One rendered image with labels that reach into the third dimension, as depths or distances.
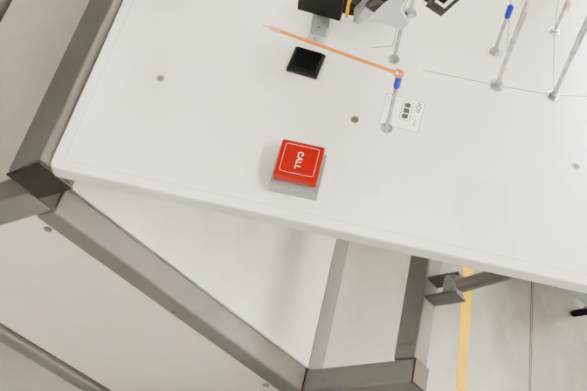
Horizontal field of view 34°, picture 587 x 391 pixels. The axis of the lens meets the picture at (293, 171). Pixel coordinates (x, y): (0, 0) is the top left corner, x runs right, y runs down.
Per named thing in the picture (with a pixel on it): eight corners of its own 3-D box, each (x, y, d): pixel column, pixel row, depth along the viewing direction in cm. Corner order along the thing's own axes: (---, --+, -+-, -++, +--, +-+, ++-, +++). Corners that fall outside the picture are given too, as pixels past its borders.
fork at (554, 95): (559, 103, 119) (597, 25, 108) (545, 99, 120) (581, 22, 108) (561, 91, 120) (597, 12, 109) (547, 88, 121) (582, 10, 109)
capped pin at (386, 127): (379, 123, 116) (392, 65, 107) (391, 123, 116) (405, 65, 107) (381, 133, 115) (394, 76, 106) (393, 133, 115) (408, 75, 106)
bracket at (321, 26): (315, 17, 125) (319, -11, 121) (333, 21, 125) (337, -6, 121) (305, 41, 122) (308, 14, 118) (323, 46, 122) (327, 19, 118)
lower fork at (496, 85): (502, 92, 120) (534, 14, 108) (488, 90, 120) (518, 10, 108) (504, 81, 121) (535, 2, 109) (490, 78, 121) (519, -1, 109)
